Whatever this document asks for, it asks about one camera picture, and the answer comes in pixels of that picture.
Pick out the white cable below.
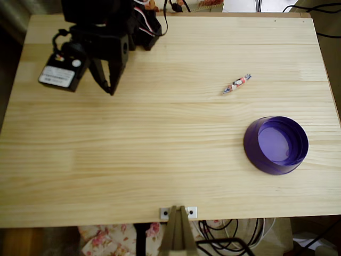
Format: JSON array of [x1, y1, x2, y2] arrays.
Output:
[[247, 218, 277, 249]]

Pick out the red white servo wire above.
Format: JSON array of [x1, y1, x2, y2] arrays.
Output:
[[133, 0, 158, 37]]

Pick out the thick black cable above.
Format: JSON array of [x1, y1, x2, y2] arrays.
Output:
[[159, 0, 169, 37]]

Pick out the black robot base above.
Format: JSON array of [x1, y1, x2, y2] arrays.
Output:
[[129, 5, 163, 51]]

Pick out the black cable bundle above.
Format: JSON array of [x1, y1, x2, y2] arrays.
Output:
[[198, 218, 264, 251]]

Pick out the floral cloth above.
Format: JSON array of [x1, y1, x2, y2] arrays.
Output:
[[78, 220, 171, 256]]

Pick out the black plug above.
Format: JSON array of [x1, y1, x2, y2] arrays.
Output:
[[169, 0, 191, 13]]

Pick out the silver metal bracket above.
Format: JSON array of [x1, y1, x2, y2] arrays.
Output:
[[159, 206, 198, 220]]

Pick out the olive camera stand pole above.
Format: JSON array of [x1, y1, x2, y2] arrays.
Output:
[[159, 205, 198, 256]]

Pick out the black table leg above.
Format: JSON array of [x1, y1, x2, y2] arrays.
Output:
[[133, 223, 153, 256]]

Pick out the black camera cable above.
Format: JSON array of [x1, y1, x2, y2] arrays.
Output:
[[52, 28, 71, 54]]

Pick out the candy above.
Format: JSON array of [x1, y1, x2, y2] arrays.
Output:
[[222, 74, 253, 96]]

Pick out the purple bowl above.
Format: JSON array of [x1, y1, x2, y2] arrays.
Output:
[[243, 116, 310, 176]]

